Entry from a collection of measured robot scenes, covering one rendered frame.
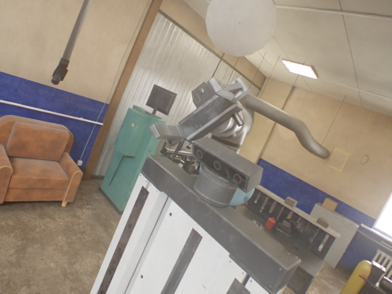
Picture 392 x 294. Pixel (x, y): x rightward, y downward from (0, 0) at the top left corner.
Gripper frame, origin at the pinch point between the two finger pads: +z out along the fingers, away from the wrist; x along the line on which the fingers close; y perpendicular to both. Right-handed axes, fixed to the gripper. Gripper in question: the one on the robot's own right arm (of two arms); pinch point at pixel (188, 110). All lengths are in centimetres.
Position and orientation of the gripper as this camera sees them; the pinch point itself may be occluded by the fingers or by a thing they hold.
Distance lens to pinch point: 43.1
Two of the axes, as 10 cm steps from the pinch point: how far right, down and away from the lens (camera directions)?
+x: -7.7, 5.4, 3.5
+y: 4.8, 8.4, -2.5
